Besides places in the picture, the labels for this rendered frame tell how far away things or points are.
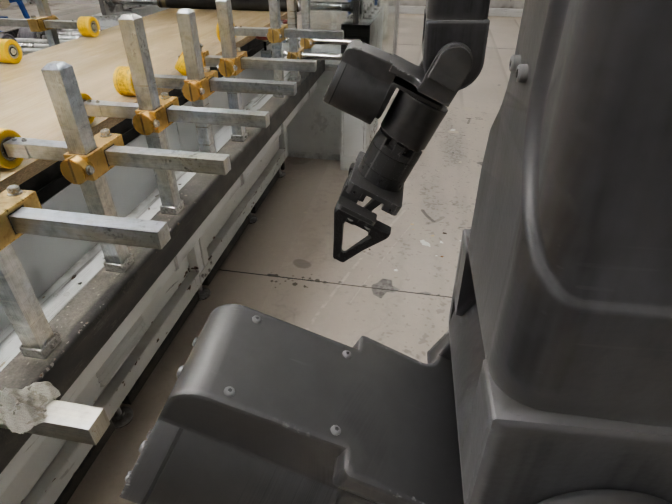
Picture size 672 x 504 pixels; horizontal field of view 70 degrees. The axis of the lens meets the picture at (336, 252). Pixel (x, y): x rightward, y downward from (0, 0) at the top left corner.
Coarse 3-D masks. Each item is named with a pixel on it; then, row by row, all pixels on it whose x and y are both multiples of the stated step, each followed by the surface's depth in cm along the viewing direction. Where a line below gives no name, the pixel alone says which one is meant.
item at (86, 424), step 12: (48, 408) 55; (60, 408) 55; (72, 408) 55; (84, 408) 55; (96, 408) 55; (48, 420) 54; (60, 420) 54; (72, 420) 54; (84, 420) 54; (96, 420) 54; (108, 420) 57; (36, 432) 56; (48, 432) 55; (60, 432) 55; (72, 432) 54; (84, 432) 54; (96, 432) 55; (96, 444) 55
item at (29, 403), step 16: (32, 384) 58; (48, 384) 57; (0, 400) 55; (16, 400) 54; (32, 400) 56; (48, 400) 56; (0, 416) 54; (16, 416) 53; (32, 416) 53; (16, 432) 53
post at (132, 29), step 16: (128, 16) 98; (128, 32) 99; (144, 32) 102; (128, 48) 101; (144, 48) 102; (144, 64) 103; (144, 80) 104; (144, 96) 106; (160, 144) 113; (160, 176) 118; (160, 192) 120; (176, 192) 122
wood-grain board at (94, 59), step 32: (160, 32) 218; (0, 64) 170; (32, 64) 170; (96, 64) 170; (128, 64) 170; (160, 64) 170; (0, 96) 140; (32, 96) 140; (96, 96) 140; (128, 96) 140; (32, 128) 118; (96, 128) 121; (32, 160) 103; (0, 192) 95
